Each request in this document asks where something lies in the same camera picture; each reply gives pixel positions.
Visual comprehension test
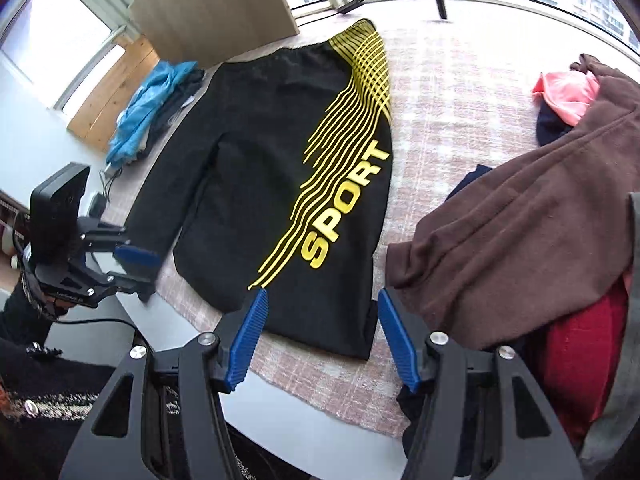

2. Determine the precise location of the black yellow sport shirt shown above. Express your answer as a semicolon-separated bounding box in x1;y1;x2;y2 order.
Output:
125;20;393;360

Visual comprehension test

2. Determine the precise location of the person's left hand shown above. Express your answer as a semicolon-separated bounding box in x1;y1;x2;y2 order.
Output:
21;271;70;320

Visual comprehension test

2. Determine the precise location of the red garment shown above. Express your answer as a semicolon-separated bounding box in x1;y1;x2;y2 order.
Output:
538;272;631;446

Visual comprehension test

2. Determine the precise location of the grey garment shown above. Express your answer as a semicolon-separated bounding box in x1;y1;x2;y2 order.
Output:
578;192;639;479

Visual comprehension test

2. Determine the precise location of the pine wood panel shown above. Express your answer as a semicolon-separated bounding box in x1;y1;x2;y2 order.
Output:
67;36;160;153

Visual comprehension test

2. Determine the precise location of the brown garment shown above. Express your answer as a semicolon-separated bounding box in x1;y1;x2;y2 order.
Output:
385;54;639;350

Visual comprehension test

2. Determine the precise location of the dark folded garment under blue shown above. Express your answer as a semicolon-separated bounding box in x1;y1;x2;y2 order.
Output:
139;68;205;153

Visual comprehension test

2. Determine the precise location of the grey-brown wooden board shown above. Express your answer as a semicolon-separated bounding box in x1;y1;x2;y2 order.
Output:
129;0;298;67

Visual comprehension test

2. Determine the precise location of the dark navy garment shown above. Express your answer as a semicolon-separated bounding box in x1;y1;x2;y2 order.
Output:
446;102;573;200

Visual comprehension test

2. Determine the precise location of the pink plaid table cloth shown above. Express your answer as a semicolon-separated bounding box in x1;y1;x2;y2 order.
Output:
98;0;640;441

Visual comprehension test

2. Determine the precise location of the pink garment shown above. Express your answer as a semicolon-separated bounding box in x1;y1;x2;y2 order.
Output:
532;70;600;127

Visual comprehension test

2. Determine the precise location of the black charger cable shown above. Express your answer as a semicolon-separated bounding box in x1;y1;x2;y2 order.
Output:
96;164;124;201

